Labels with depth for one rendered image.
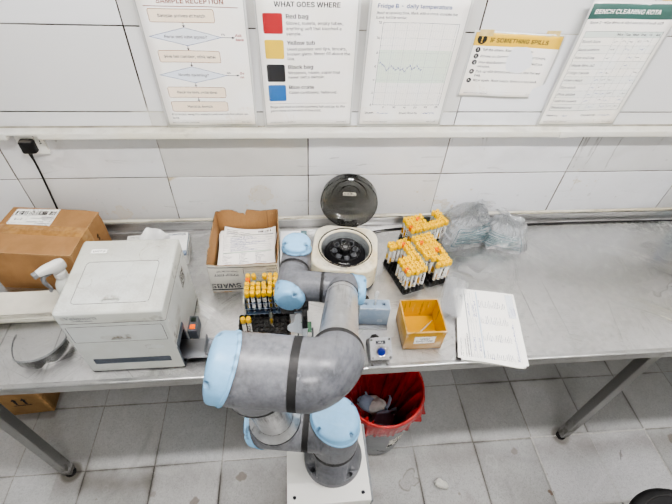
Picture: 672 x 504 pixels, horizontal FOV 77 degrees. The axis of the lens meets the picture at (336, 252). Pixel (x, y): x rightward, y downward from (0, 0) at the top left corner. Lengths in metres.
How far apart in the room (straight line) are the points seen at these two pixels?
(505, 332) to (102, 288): 1.26
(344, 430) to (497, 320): 0.78
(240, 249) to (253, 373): 1.04
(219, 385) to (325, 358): 0.16
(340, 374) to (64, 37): 1.25
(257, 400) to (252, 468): 1.56
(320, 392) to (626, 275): 1.60
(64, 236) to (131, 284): 0.48
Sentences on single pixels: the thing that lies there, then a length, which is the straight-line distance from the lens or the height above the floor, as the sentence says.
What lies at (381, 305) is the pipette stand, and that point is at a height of 0.98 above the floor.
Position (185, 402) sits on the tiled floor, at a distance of 2.39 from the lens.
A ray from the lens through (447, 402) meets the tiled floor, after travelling 2.41.
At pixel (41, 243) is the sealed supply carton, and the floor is 1.06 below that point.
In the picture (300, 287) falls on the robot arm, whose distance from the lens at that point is 1.01.
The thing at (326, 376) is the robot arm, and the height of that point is 1.53.
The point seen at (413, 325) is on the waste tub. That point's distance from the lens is 1.51.
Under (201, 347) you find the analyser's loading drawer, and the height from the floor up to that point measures 0.91.
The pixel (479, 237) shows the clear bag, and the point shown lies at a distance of 1.82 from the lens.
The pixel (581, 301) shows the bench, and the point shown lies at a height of 0.87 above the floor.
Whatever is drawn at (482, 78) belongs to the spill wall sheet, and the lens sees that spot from 1.59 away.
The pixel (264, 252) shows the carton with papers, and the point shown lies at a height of 0.94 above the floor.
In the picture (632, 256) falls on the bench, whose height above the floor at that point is 0.88.
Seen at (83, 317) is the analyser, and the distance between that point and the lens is 1.30.
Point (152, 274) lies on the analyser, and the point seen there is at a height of 1.17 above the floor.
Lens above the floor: 2.10
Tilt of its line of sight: 46 degrees down
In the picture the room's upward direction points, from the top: 4 degrees clockwise
